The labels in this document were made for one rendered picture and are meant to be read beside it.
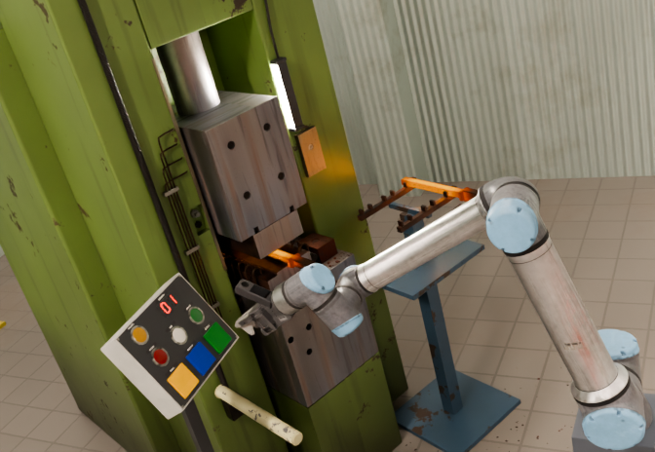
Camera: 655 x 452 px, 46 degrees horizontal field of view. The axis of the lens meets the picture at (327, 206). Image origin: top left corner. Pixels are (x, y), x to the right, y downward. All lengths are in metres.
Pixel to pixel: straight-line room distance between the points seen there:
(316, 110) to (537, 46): 2.30
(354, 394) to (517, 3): 2.72
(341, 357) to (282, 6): 1.29
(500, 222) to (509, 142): 3.36
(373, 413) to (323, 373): 0.36
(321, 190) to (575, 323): 1.28
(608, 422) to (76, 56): 1.75
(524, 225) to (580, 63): 3.14
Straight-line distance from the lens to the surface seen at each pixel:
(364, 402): 3.07
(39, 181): 2.82
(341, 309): 2.08
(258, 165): 2.54
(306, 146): 2.81
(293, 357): 2.74
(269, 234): 2.61
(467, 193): 2.79
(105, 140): 2.41
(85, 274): 2.96
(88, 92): 2.37
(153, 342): 2.26
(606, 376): 2.07
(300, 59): 2.79
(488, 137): 5.17
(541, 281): 1.89
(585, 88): 4.93
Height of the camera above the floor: 2.24
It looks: 24 degrees down
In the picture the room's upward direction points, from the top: 15 degrees counter-clockwise
